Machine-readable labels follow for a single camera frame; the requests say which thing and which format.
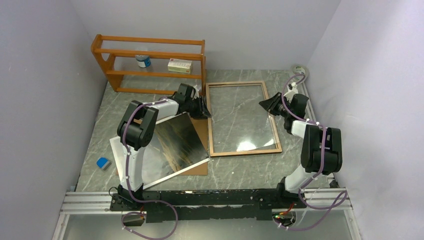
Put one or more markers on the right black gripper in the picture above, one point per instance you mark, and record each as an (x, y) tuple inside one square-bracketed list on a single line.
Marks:
[(270, 104)]

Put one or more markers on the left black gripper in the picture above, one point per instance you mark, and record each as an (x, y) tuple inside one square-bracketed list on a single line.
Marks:
[(202, 110)]

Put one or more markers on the brown backing board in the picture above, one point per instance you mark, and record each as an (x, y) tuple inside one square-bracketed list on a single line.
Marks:
[(202, 132)]

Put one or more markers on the clear acrylic sheet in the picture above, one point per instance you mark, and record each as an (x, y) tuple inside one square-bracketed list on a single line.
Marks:
[(242, 119)]

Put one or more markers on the picture frame black and wood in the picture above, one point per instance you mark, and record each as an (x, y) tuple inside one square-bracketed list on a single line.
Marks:
[(242, 119)]

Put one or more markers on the landscape photo print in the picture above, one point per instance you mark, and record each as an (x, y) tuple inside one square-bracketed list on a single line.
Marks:
[(117, 150)]

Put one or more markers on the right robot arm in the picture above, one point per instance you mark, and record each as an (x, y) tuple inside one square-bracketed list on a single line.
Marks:
[(321, 151)]

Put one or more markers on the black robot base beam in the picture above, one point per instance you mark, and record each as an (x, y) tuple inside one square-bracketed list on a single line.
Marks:
[(183, 205)]

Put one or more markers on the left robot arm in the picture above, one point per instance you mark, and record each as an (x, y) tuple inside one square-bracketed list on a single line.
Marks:
[(136, 130)]

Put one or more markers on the clear tape roll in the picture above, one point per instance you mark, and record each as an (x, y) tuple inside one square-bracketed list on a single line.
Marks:
[(299, 69)]

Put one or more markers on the white cream small box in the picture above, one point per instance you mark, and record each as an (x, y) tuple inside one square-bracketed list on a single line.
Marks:
[(180, 65)]

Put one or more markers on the blue white small jar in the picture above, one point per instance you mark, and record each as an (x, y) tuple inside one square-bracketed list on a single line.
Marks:
[(143, 61)]

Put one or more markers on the orange wooden shelf rack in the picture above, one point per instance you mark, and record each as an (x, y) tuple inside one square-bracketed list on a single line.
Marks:
[(121, 56)]

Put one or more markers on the blue grey eraser block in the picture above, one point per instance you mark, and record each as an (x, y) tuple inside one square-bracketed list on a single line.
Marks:
[(103, 163)]

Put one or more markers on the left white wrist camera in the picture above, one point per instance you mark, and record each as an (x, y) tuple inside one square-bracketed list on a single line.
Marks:
[(198, 90)]

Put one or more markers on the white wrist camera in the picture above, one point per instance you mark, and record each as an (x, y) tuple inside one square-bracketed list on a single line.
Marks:
[(292, 89), (198, 90)]

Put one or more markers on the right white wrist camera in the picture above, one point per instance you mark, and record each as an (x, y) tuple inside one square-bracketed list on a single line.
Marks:
[(292, 89)]

